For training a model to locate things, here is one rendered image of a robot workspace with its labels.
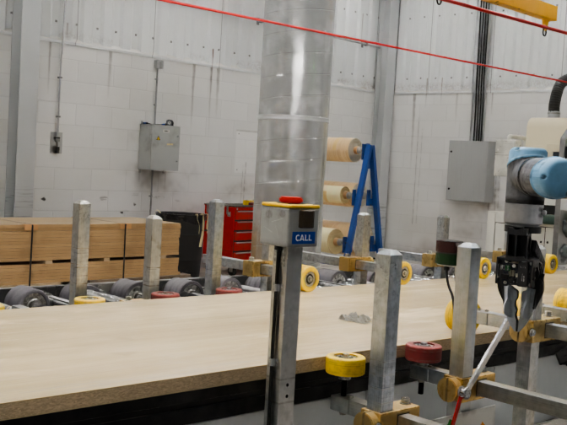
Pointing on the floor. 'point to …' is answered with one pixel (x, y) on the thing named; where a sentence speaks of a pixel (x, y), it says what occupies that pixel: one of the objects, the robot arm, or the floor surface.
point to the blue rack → (366, 201)
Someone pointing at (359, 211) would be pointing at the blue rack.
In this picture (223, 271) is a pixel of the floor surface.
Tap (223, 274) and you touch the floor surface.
